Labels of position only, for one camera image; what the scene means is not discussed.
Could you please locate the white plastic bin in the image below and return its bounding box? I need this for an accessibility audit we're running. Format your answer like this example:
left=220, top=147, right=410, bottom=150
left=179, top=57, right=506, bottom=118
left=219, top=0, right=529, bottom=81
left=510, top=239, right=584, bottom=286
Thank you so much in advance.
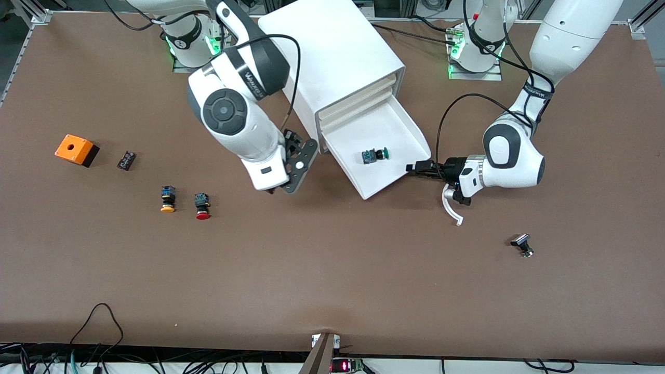
left=321, top=96, right=432, bottom=201

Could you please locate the yellow mushroom push button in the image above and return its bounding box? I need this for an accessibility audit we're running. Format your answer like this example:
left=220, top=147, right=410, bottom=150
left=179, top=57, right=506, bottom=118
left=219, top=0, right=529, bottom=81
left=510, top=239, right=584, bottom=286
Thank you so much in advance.
left=159, top=185, right=177, bottom=213

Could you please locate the white curved plastic arc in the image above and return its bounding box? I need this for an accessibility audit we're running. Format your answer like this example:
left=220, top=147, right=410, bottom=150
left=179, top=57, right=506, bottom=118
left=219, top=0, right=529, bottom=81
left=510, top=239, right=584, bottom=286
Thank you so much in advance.
left=442, top=186, right=463, bottom=227

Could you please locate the red digit display module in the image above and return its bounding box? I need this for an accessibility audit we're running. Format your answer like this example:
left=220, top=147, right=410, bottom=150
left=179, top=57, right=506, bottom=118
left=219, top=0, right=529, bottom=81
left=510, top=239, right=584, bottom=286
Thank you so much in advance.
left=331, top=357, right=364, bottom=373

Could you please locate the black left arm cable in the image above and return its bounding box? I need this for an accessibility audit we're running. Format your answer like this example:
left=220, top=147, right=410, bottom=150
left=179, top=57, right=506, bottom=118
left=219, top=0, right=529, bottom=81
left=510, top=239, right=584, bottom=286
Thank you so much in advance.
left=435, top=0, right=555, bottom=167

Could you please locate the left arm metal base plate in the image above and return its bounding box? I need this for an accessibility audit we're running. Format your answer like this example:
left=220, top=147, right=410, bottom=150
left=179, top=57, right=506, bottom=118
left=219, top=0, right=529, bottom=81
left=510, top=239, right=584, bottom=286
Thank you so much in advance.
left=448, top=23, right=503, bottom=81

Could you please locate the black silver selector switch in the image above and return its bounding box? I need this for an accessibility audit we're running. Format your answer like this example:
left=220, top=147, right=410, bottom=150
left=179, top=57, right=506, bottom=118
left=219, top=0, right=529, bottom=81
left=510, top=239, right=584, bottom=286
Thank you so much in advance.
left=510, top=234, right=535, bottom=259

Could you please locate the black cable on table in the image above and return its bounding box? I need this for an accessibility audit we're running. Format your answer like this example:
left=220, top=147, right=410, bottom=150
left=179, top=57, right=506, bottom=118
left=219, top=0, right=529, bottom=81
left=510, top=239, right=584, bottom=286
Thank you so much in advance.
left=371, top=23, right=463, bottom=45

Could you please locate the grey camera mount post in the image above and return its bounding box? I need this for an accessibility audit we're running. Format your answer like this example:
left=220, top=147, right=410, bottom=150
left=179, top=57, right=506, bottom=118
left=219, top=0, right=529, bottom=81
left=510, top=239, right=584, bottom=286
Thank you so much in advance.
left=299, top=332, right=341, bottom=374

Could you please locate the aluminium frame profile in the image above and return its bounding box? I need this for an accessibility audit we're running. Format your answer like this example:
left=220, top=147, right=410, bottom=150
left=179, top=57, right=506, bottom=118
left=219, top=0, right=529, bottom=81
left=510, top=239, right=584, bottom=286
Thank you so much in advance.
left=9, top=0, right=52, bottom=25
left=628, top=0, right=665, bottom=41

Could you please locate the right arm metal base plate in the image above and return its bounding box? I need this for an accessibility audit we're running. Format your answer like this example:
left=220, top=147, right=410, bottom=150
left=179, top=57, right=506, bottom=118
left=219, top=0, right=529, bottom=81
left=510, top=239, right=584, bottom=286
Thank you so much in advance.
left=173, top=31, right=229, bottom=74

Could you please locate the black looped cable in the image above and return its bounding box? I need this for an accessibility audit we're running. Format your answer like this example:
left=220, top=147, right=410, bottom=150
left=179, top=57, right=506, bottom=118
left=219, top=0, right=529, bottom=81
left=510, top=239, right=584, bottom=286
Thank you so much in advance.
left=70, top=303, right=124, bottom=354

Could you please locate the orange button enclosure box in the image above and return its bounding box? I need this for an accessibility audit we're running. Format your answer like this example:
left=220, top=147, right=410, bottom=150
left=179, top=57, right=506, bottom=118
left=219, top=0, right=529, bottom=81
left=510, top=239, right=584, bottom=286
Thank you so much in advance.
left=55, top=134, right=100, bottom=168

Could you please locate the tangled black cable bundle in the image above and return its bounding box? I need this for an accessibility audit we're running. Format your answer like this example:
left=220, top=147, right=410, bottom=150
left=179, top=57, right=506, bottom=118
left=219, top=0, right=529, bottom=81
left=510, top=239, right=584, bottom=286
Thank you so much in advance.
left=0, top=343, right=312, bottom=374

